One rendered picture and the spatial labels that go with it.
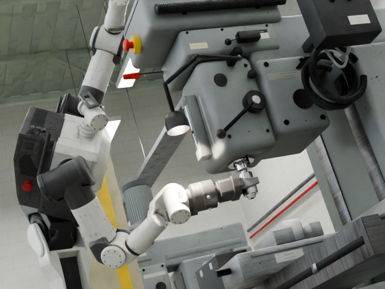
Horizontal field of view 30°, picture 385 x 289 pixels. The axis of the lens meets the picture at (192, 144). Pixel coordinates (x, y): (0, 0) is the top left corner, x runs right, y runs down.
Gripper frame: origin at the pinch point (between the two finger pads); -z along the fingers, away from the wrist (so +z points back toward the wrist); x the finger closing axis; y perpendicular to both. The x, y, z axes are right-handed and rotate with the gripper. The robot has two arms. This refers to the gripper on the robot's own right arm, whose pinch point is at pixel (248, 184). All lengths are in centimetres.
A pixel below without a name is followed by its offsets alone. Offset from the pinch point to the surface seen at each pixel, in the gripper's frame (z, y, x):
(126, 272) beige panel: 41, -16, 167
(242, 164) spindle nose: 0.4, -6.2, -2.4
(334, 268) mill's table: -2, 38, -53
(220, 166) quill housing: 6.7, -7.8, -0.2
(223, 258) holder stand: 9.4, 15.0, 28.7
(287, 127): -15.2, -12.4, -8.4
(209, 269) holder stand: 14.0, 16.2, 35.4
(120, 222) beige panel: 38, -44, 168
